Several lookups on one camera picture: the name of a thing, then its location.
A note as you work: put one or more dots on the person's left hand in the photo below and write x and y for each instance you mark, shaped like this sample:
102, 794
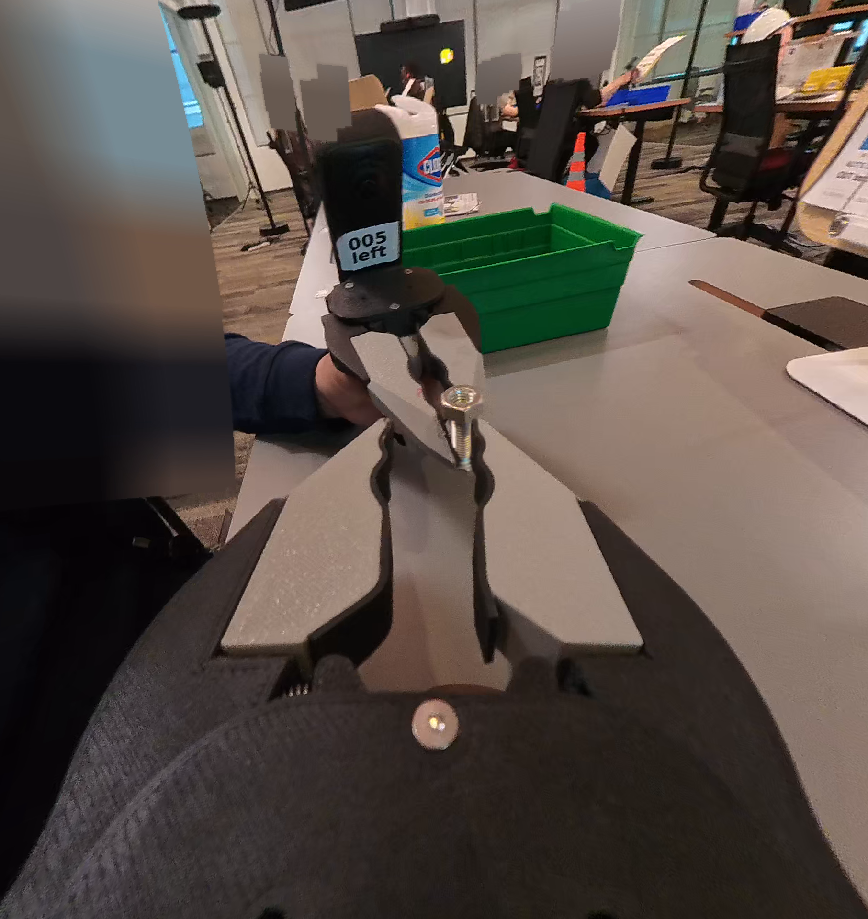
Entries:
344, 395

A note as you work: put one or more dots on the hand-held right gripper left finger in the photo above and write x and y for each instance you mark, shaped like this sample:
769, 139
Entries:
304, 567

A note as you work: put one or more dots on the person's left forearm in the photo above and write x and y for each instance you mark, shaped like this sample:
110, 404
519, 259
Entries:
276, 380

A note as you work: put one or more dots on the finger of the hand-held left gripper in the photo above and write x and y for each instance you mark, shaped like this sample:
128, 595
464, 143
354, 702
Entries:
459, 352
391, 380

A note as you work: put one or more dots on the black wall screen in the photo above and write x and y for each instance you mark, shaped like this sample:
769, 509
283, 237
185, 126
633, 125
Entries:
383, 50

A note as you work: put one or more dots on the green plastic bin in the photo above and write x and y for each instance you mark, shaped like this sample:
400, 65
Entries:
548, 316

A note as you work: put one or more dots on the dark flat pad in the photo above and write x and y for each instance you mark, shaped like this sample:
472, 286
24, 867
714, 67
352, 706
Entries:
829, 323

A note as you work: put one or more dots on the black floor stand pole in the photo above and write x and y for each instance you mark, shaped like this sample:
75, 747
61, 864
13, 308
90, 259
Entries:
251, 172

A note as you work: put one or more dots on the black office chair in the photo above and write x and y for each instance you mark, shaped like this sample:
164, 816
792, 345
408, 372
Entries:
750, 122
552, 129

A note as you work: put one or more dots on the orange traffic cone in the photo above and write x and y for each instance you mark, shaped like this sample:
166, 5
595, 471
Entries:
577, 165

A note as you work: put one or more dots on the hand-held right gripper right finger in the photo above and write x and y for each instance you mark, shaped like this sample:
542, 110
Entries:
556, 567

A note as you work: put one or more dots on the wooden office desk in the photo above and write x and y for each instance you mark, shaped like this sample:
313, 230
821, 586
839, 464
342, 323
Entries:
635, 108

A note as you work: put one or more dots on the silver hex nut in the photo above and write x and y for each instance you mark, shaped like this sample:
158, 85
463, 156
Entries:
448, 411

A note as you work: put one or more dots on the paper leaflet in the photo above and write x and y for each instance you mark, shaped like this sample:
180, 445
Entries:
461, 204

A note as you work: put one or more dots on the silver hex bolt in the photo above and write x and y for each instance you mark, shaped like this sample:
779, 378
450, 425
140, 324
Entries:
462, 441

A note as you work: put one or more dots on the disinfecting wipes canister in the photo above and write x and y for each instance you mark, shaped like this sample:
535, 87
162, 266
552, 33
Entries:
423, 179

